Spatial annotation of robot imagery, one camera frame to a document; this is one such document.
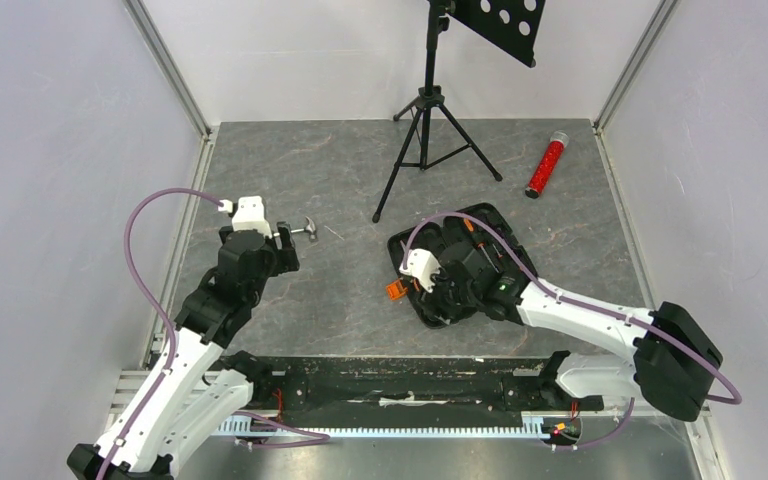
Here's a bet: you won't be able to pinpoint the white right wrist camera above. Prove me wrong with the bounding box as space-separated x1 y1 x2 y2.
398 248 440 293

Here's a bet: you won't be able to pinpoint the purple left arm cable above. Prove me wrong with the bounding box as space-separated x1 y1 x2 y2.
92 188 332 480

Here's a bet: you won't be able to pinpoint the orange-handled pliers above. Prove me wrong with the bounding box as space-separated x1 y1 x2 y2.
396 240 425 293

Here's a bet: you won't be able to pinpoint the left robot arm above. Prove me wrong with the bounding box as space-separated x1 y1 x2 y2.
67 222 299 479

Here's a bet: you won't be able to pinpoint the black orange nut driver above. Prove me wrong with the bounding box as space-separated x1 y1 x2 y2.
463 218 499 272

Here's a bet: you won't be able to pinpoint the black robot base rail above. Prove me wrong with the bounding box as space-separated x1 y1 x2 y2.
245 356 604 428

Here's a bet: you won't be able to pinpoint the black plastic tool case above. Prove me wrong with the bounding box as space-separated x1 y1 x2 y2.
386 202 538 329

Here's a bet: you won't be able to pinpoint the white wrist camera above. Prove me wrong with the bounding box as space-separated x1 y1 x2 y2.
231 195 273 237
398 248 440 293

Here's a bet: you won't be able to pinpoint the black music stand tripod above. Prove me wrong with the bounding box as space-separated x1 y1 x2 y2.
371 0 546 223

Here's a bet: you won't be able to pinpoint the red glitter tube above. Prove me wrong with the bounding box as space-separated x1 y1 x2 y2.
524 131 569 199

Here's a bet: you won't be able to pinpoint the claw hammer black handle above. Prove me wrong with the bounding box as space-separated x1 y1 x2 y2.
291 216 318 243

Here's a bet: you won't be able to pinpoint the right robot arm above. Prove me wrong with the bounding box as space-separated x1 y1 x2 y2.
401 242 723 422

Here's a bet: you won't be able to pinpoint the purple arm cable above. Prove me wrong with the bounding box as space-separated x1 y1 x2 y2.
400 211 743 453
92 188 332 480

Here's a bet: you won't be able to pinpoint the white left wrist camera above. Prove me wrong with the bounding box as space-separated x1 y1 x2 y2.
231 195 273 237

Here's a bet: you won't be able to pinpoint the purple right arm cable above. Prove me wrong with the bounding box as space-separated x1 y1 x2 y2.
400 211 743 453

